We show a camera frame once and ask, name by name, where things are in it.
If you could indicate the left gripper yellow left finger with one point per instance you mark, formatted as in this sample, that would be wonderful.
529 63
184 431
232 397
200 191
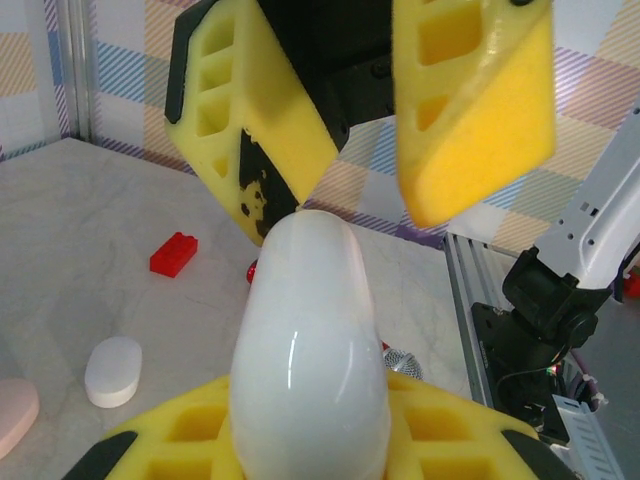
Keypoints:
175 440

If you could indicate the pink earbud case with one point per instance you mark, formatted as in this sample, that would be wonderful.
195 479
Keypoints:
17 415

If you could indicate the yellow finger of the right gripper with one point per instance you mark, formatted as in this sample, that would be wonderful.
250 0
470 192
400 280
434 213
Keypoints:
475 125
240 100

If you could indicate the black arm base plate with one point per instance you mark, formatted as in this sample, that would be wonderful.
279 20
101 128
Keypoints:
495 350

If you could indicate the white matte oval earbud case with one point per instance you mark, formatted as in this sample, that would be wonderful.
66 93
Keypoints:
112 372

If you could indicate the white glossy earbud case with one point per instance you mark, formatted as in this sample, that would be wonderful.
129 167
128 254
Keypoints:
310 350

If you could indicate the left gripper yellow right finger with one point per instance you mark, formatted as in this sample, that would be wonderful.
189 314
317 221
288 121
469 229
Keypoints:
450 440

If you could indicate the red toy brick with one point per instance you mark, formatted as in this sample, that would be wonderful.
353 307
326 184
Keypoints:
172 255

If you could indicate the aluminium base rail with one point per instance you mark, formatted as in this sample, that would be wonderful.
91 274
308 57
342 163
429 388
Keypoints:
465 280

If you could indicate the aluminium frame post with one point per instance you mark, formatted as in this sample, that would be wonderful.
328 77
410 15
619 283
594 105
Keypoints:
82 75

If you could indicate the red glitter microphone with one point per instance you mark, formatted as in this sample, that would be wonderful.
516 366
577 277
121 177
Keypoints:
405 367

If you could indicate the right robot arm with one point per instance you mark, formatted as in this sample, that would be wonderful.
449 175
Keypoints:
600 215

